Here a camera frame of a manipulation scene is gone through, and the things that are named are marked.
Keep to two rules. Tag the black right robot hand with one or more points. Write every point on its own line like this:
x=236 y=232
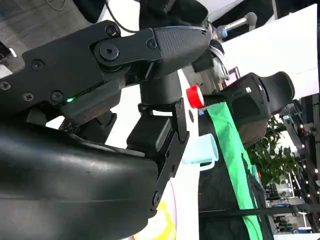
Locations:
x=75 y=180

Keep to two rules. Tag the orange and white bread roll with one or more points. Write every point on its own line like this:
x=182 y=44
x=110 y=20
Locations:
x=162 y=220

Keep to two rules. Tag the lilac plate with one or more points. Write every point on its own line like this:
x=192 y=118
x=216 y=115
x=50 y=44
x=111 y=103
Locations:
x=175 y=212

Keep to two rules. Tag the pale green mug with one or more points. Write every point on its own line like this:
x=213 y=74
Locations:
x=202 y=150

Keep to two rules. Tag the black quilted cover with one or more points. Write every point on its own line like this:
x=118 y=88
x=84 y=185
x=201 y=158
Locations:
x=217 y=195

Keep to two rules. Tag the green cloth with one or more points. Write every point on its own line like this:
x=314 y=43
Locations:
x=230 y=150

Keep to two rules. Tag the black office chair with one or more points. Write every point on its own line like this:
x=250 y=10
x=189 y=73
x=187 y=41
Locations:
x=250 y=105

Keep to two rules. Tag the green leafy plant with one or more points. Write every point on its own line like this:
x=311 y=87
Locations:
x=272 y=160

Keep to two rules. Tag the black metal rack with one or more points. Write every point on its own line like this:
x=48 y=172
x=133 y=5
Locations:
x=307 y=150

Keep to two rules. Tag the white partition panel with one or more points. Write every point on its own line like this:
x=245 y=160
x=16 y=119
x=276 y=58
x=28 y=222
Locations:
x=275 y=50

